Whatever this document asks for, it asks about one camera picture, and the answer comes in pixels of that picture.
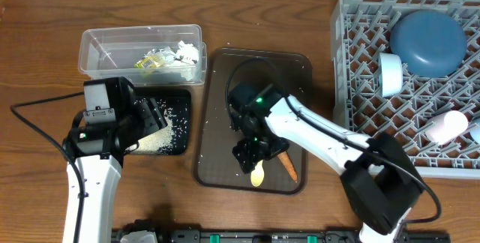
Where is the orange carrot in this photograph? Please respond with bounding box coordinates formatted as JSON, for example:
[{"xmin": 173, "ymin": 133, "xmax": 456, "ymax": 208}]
[{"xmin": 277, "ymin": 151, "xmax": 298, "ymax": 182}]

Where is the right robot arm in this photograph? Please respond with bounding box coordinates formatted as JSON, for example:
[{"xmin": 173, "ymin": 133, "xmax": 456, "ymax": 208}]
[{"xmin": 224, "ymin": 57, "xmax": 442, "ymax": 242}]

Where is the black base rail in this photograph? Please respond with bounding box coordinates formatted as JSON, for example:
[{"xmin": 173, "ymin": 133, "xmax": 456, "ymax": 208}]
[{"xmin": 112, "ymin": 228, "xmax": 452, "ymax": 243}]

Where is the white cup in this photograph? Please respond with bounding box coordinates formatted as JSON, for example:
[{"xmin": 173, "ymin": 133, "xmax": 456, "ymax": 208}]
[{"xmin": 425, "ymin": 110, "xmax": 469, "ymax": 145}]

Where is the grey dishwasher rack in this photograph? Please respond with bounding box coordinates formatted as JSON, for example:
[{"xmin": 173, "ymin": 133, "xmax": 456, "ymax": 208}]
[{"xmin": 330, "ymin": 0, "xmax": 479, "ymax": 179}]

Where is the crumpled white tissue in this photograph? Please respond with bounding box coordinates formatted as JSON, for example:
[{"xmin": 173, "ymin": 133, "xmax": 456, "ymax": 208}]
[{"xmin": 175, "ymin": 40, "xmax": 200, "ymax": 65}]

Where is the yellow plastic spoon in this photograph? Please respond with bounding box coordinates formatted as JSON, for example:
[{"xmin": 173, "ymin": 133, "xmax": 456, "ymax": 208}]
[{"xmin": 250, "ymin": 160, "xmax": 265, "ymax": 188}]

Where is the yellow green snack wrapper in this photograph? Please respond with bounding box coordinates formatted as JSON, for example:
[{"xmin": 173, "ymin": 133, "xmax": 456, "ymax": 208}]
[{"xmin": 133, "ymin": 47, "xmax": 177, "ymax": 74}]

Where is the small bowl of rice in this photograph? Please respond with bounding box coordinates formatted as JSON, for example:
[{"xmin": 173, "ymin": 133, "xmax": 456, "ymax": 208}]
[{"xmin": 378, "ymin": 52, "xmax": 403, "ymax": 98}]

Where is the black waste tray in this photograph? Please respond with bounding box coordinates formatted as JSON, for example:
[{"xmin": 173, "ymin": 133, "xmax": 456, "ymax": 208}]
[{"xmin": 137, "ymin": 87, "xmax": 191, "ymax": 155}]

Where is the clear plastic waste bin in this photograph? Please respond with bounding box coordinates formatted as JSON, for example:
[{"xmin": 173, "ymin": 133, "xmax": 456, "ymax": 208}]
[{"xmin": 78, "ymin": 24, "xmax": 207, "ymax": 86}]

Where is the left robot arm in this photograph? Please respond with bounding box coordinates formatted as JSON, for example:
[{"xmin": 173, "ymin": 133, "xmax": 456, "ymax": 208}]
[{"xmin": 10, "ymin": 77, "xmax": 167, "ymax": 242}]

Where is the pile of white rice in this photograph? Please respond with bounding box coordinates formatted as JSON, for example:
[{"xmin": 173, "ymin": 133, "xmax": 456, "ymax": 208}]
[{"xmin": 127, "ymin": 108, "xmax": 175, "ymax": 155}]

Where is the blue plate bowl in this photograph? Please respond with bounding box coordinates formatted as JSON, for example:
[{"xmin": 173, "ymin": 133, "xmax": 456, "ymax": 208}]
[{"xmin": 389, "ymin": 10, "xmax": 467, "ymax": 78}]

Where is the dark brown serving tray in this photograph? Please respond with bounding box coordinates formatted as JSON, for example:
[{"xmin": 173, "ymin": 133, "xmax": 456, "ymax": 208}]
[{"xmin": 193, "ymin": 48, "xmax": 313, "ymax": 195}]

